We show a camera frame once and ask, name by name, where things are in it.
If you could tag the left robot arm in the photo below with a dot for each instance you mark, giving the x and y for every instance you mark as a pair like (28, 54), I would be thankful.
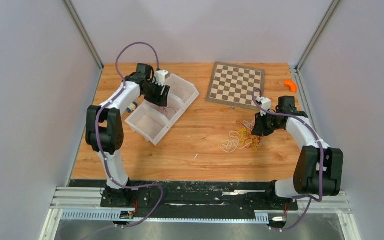
(104, 128)

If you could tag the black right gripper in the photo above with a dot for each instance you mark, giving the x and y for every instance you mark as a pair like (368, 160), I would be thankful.
(259, 129)

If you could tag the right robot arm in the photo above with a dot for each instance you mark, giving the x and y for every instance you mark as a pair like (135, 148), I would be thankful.
(318, 171)

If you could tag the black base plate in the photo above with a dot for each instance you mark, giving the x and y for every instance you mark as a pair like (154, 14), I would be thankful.
(203, 199)

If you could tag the orange plastic elbow piece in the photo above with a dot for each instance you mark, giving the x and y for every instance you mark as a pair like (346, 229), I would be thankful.
(292, 87)

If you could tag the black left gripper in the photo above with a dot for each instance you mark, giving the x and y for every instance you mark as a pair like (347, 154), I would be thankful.
(160, 100)

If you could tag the white three-compartment plastic bin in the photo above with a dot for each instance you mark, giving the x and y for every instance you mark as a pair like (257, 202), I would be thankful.
(153, 122)

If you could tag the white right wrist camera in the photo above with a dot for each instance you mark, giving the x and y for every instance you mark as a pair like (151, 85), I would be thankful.
(264, 104)

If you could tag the white blue toy car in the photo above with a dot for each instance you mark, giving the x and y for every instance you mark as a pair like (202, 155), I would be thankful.
(132, 107)

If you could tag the wooden chessboard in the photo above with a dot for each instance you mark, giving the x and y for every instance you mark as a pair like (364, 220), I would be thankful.
(233, 84)

